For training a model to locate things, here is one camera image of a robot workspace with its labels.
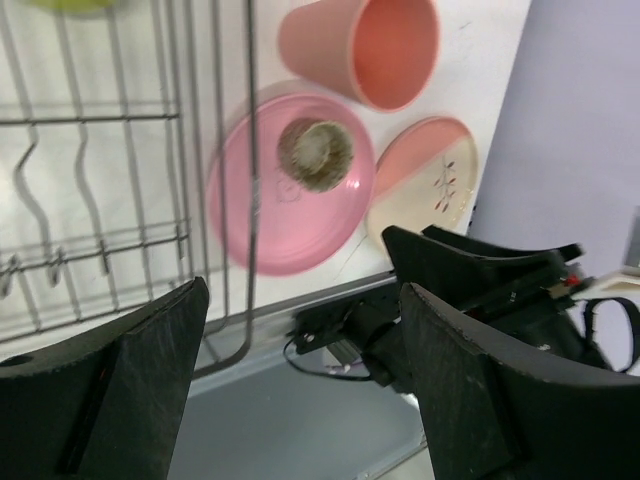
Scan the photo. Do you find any yellow-green bowl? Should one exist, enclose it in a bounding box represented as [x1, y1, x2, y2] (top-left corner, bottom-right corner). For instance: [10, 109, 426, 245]
[28, 0, 117, 15]

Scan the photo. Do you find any wire dish rack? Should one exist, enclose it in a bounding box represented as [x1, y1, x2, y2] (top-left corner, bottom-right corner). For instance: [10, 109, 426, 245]
[1, 1, 253, 376]

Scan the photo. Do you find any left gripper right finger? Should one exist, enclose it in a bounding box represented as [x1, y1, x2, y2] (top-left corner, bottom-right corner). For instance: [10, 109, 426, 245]
[401, 284, 639, 479]

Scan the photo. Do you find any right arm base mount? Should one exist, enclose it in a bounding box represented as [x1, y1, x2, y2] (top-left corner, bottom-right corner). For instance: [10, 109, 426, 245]
[282, 285, 406, 387]

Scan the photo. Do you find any small speckled ceramic cup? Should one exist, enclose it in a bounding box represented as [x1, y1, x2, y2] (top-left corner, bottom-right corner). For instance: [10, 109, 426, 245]
[277, 117, 355, 193]

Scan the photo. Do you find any pink plastic plate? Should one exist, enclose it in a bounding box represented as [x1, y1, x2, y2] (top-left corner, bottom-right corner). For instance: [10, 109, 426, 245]
[207, 92, 376, 276]

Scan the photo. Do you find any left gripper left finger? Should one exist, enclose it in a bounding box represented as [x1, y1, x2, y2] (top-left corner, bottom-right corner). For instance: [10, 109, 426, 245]
[1, 277, 209, 479]

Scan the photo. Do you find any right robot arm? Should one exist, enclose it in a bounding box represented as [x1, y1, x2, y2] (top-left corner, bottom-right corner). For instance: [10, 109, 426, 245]
[382, 225, 612, 370]

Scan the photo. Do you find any pink cream floral plate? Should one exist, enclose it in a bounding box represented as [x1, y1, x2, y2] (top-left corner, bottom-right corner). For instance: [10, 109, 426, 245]
[366, 116, 480, 251]

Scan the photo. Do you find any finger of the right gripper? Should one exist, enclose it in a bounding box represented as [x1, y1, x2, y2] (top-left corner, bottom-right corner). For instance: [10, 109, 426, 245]
[382, 226, 565, 295]

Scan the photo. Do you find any pink plastic cup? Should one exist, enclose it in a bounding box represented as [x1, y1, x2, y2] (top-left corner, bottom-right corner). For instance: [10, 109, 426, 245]
[278, 0, 440, 112]

